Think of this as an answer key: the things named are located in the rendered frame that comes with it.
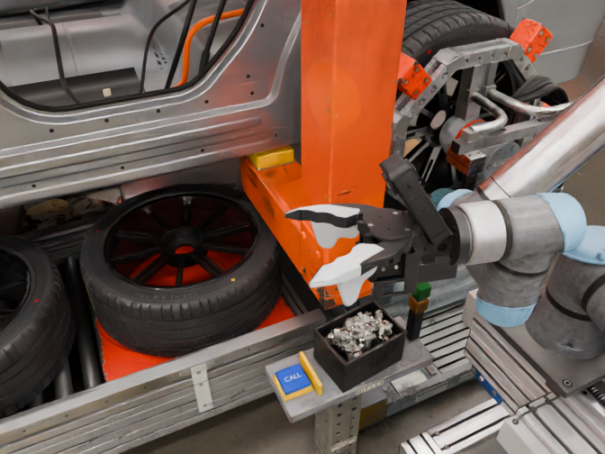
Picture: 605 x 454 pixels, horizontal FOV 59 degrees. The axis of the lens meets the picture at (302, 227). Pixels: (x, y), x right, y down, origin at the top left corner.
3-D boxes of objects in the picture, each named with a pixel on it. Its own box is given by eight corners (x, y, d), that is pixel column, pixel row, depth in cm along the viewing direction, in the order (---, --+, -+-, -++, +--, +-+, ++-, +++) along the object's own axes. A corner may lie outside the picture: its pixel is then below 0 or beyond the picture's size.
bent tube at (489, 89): (527, 87, 157) (537, 52, 151) (579, 114, 144) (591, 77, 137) (479, 98, 151) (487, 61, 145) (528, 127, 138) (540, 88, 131)
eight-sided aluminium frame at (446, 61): (503, 185, 189) (546, 28, 156) (517, 194, 184) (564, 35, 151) (371, 224, 171) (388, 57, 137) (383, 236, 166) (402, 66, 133)
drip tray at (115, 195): (122, 182, 296) (120, 176, 293) (128, 225, 265) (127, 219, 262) (21, 199, 282) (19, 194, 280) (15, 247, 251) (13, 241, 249)
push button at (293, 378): (299, 367, 142) (299, 362, 140) (311, 388, 137) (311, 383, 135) (275, 376, 139) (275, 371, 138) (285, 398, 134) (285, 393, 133)
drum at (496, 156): (468, 146, 170) (477, 104, 161) (516, 178, 155) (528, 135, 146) (432, 156, 165) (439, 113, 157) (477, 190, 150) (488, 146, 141)
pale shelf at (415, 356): (399, 322, 159) (400, 314, 157) (432, 364, 147) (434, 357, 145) (265, 373, 145) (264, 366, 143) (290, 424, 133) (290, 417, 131)
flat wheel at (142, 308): (214, 210, 229) (208, 162, 215) (320, 290, 191) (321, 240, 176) (64, 281, 194) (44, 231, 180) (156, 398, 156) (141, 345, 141)
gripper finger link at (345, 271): (331, 331, 55) (383, 291, 61) (331, 286, 52) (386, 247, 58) (309, 319, 57) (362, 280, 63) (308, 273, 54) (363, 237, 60)
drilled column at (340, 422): (340, 434, 176) (347, 352, 150) (356, 461, 169) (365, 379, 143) (313, 447, 173) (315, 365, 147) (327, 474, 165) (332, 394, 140)
